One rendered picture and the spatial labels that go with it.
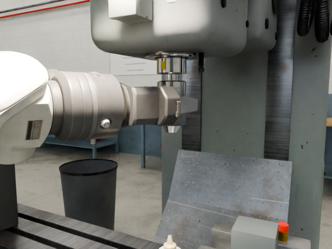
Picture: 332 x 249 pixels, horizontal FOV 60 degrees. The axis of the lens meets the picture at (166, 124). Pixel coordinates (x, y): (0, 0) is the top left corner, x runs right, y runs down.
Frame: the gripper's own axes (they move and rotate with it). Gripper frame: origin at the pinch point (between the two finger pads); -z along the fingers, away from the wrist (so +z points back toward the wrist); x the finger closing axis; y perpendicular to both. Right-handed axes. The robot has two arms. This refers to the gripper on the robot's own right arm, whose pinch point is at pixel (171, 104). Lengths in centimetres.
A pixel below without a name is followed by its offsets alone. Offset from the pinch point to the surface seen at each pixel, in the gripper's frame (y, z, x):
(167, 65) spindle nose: -6.0, 1.9, -1.5
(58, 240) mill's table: 31.9, 10.6, 27.5
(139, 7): -11.7, 10.3, -7.0
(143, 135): 66, -215, 345
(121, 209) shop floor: 122, -111, 224
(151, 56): -7.3, 4.2, -0.6
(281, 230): 19.0, -10.7, -14.0
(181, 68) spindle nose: -5.6, 0.0, -2.4
